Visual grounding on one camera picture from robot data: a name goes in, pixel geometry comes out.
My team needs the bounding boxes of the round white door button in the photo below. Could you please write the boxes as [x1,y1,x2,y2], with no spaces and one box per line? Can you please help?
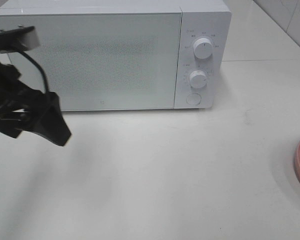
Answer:
[186,93,202,106]

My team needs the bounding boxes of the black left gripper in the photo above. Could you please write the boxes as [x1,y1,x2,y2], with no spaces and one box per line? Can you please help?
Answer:
[0,37,73,148]

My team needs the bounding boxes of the left camera black cable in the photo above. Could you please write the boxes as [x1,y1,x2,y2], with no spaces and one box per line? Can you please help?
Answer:
[17,48,51,94]

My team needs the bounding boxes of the white microwave oven body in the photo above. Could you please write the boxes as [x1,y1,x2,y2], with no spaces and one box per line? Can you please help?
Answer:
[0,0,232,109]

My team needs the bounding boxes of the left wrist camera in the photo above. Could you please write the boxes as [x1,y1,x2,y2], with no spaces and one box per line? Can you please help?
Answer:
[0,26,40,53]

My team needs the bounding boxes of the white microwave door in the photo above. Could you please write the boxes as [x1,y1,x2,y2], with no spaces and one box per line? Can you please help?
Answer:
[0,13,181,111]

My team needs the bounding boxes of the white round knob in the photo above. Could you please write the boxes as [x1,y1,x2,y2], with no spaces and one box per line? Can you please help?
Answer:
[189,70,208,89]
[193,36,214,60]

